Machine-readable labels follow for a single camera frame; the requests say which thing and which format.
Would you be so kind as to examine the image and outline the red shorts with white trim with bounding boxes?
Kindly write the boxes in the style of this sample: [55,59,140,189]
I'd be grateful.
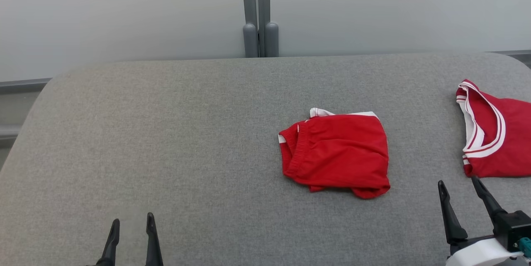
[278,107,391,199]

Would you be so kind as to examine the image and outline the teal cable connector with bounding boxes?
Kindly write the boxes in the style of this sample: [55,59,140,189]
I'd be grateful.
[516,237,531,258]

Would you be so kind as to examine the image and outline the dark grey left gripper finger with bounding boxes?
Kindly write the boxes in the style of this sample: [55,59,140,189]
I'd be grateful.
[97,219,121,266]
[145,212,164,266]

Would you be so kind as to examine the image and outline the grey partition base rail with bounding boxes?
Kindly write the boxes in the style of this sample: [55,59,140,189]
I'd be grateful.
[0,78,52,94]
[492,50,531,67]

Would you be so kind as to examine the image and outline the grey partition post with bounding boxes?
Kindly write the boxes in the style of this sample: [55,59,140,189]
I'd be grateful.
[257,0,279,58]
[241,0,259,58]

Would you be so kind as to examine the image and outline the red jersey with white sleeves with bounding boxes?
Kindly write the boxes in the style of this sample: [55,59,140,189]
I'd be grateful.
[455,79,531,178]

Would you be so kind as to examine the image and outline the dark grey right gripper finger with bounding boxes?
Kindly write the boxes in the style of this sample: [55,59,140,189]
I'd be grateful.
[438,181,468,244]
[471,176,507,227]

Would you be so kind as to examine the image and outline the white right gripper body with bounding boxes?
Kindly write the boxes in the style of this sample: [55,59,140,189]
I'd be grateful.
[446,235,524,266]

